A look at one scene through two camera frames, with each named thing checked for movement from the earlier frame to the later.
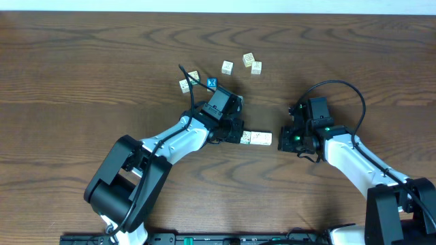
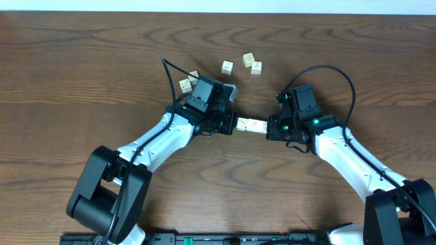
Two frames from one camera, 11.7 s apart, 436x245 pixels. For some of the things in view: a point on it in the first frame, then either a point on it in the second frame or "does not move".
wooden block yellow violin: x=257 y=138 -> x=255 y=125
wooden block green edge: x=246 y=137 -> x=244 y=124
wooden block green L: x=264 y=137 -> x=259 y=126
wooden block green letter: x=184 y=86 does not move
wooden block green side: x=195 y=73 does not move
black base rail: x=296 y=238 does not move
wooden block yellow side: x=248 y=58 does not move
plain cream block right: x=256 y=67 does not move
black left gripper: x=237 y=141 -> x=235 y=121
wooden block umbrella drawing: x=227 y=68 does not move
